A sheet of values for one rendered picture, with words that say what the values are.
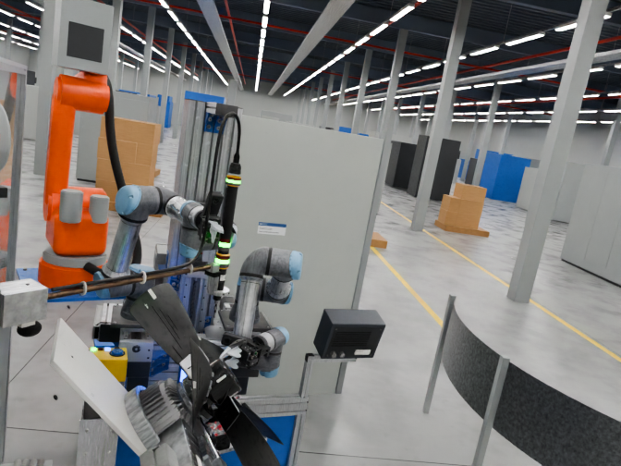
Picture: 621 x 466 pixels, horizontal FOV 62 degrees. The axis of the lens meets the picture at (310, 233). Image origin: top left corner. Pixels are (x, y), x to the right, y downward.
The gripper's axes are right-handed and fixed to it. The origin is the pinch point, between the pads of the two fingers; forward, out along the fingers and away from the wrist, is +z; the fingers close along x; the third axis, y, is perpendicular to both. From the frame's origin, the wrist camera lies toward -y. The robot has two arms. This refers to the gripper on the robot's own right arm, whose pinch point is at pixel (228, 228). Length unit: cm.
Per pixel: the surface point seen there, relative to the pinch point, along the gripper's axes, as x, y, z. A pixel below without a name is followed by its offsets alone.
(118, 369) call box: 18, 63, -36
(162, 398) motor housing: 17, 48, 10
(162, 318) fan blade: 16.4, 28.4, -1.3
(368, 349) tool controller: -83, 56, -19
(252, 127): -84, -27, -169
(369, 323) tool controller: -79, 43, -18
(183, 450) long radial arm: 17, 52, 28
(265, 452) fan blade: -5, 54, 34
